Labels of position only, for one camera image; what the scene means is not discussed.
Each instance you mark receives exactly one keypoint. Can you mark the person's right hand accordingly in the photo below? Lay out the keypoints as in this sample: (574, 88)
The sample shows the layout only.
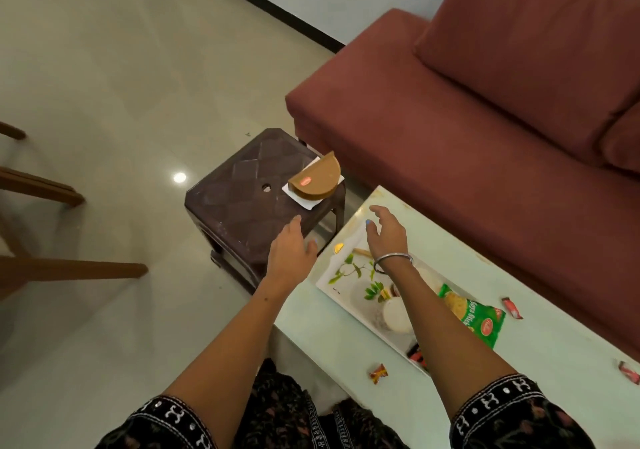
(390, 241)

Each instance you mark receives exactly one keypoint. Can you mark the person's left hand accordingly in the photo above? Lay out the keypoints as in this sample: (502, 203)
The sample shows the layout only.
(287, 256)

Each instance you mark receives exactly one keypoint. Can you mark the person's right thumb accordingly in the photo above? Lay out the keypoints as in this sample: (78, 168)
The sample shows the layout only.
(371, 234)

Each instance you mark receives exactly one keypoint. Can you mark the person's left thumb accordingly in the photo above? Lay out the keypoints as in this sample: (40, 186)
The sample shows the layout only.
(311, 250)

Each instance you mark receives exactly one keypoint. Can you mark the person's left forearm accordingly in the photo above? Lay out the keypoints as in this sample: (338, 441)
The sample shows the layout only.
(240, 343)

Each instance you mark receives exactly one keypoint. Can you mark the person's right forearm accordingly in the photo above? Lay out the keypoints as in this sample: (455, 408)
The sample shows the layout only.
(440, 333)

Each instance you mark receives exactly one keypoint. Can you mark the wooden stick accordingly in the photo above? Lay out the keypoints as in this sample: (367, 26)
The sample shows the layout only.
(363, 252)

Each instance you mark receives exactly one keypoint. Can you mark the silver bangle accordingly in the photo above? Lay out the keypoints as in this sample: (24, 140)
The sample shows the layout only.
(395, 258)

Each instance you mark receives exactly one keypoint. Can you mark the white paper napkin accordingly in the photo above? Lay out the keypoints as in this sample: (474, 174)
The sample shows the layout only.
(305, 203)

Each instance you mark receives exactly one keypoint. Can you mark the white leaf-print tray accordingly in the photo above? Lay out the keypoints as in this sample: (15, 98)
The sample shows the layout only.
(350, 284)

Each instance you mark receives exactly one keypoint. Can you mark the brown semicircular box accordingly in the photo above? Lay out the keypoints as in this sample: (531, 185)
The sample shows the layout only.
(317, 179)

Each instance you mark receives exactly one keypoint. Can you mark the white cup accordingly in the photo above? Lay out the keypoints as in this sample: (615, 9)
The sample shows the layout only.
(395, 316)

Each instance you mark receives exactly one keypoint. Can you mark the brown plastic stool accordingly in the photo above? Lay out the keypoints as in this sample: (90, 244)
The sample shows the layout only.
(235, 199)

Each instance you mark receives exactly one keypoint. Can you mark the red sofa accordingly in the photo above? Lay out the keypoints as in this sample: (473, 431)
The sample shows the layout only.
(450, 164)

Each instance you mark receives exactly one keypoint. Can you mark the red candy wrapper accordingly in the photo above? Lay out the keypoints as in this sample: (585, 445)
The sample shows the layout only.
(417, 355)
(512, 308)
(629, 372)

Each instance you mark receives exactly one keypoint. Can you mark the green snack packet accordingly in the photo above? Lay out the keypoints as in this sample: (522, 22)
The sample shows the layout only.
(475, 316)

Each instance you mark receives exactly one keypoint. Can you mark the orange candy wrapper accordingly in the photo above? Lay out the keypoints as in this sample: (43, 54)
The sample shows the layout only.
(378, 373)

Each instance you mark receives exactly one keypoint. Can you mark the black patterned dress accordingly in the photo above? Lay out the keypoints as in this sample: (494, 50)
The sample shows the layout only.
(290, 413)

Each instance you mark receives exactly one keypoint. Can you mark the large red sofa cushion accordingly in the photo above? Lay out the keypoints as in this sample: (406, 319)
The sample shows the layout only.
(525, 49)

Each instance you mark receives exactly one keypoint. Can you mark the small red sofa cushion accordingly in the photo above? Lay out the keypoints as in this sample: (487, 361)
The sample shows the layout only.
(625, 144)

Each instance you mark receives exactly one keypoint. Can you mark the wooden chair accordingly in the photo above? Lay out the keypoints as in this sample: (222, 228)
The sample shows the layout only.
(40, 264)

